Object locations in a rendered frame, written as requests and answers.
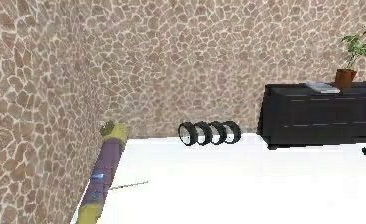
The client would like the thin grey cane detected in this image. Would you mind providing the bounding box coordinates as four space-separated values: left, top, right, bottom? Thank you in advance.
109 180 149 191

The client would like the black chest of drawers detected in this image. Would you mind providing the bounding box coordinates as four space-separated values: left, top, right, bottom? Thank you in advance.
257 80 366 150

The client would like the grey book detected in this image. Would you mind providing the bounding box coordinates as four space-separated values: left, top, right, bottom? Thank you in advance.
304 81 341 95

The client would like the green house plant brown pot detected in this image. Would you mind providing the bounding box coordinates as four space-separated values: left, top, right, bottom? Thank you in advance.
334 24 366 90

